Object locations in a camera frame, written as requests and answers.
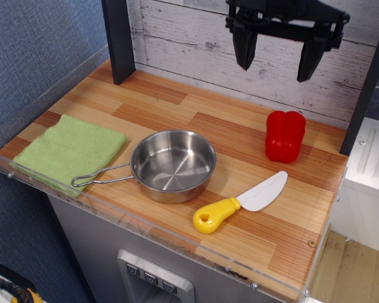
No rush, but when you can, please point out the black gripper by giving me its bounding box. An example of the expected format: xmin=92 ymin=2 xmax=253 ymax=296
xmin=226 ymin=1 xmax=351 ymax=82

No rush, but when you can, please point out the red toy bell pepper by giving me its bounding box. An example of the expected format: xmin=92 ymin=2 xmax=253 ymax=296
xmin=265 ymin=110 xmax=306 ymax=163

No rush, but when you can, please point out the white appliance at right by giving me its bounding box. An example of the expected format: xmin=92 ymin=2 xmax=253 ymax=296
xmin=330 ymin=117 xmax=379 ymax=251

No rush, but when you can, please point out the green folded cloth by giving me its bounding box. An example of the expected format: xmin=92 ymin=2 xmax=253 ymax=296
xmin=11 ymin=115 xmax=126 ymax=198

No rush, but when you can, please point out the grey cabinet front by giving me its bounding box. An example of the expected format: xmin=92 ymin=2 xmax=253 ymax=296
xmin=46 ymin=193 xmax=272 ymax=303

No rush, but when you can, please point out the silver dispenser panel with buttons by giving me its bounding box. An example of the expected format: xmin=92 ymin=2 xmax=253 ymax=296
xmin=117 ymin=249 xmax=195 ymax=303

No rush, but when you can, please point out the yellow object bottom left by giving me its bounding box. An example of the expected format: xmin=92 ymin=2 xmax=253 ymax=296
xmin=14 ymin=288 xmax=45 ymax=303

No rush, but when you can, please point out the dark right shelf post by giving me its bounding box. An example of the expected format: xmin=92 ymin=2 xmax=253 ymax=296
xmin=339 ymin=41 xmax=379 ymax=156

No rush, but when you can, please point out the dark shelf post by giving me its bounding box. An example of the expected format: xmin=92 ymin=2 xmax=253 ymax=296
xmin=101 ymin=0 xmax=136 ymax=85
xmin=339 ymin=41 xmax=379 ymax=156

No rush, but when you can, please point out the steel pan with wire handle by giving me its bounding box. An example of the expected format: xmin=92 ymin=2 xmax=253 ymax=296
xmin=71 ymin=129 xmax=217 ymax=204

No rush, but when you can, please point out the dark left shelf post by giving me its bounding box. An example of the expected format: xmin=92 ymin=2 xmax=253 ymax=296
xmin=101 ymin=0 xmax=136 ymax=85

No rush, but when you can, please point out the yellow handled toy knife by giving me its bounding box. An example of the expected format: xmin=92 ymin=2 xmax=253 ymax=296
xmin=193 ymin=171 xmax=288 ymax=234

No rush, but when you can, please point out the clear acrylic guard rail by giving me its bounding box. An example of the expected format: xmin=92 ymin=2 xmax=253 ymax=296
xmin=0 ymin=44 xmax=346 ymax=302

